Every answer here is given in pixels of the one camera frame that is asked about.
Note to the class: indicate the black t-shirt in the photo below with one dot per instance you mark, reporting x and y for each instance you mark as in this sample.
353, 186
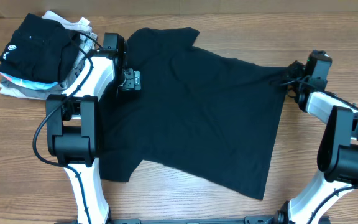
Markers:
209, 116

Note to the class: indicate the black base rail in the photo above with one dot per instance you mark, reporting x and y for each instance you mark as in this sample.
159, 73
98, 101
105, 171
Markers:
263, 219

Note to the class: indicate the folded white garment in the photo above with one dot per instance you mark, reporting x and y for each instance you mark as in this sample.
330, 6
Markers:
73, 23

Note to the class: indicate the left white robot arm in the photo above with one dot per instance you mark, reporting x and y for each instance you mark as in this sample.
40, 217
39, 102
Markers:
74, 128

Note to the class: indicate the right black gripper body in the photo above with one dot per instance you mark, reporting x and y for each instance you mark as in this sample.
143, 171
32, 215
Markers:
294, 70

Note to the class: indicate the folded light blue garment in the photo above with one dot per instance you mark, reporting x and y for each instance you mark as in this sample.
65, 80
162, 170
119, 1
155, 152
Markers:
27, 83

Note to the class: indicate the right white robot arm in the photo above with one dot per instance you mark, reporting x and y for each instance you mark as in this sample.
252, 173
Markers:
337, 158

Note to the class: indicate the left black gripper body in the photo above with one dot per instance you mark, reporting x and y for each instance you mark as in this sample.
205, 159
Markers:
132, 81

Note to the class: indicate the folded black shirt with logo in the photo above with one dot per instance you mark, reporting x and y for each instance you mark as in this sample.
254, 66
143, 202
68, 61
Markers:
40, 50

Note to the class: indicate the folded grey garment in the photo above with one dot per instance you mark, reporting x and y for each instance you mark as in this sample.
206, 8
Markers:
35, 67

